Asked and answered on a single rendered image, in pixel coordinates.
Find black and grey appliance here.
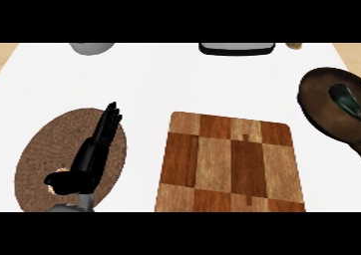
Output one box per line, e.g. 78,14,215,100
196,43,276,57

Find checkered wooden cutting board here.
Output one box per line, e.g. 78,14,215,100
153,111,307,213

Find dark brown pan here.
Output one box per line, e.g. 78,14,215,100
295,67,361,166

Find dark green eggplant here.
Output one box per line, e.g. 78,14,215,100
328,83,361,123

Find grey bowl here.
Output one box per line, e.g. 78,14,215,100
69,43,116,56

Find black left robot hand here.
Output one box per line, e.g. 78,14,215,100
42,101,124,196

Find brown round woven placemat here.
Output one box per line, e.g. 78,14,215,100
13,107,128,213

